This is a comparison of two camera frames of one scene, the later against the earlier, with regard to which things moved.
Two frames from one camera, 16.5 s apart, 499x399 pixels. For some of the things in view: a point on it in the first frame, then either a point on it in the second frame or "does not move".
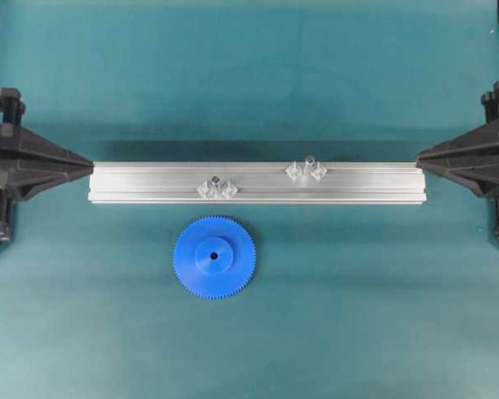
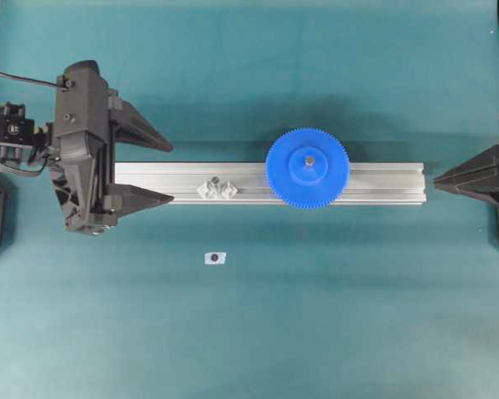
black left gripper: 36,163 → 81,165
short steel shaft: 215,180 does not move
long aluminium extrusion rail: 254,183 does not move
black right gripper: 484,158 → 491,174
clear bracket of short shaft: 224,191 does not move
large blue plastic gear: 214,257 → 307,167
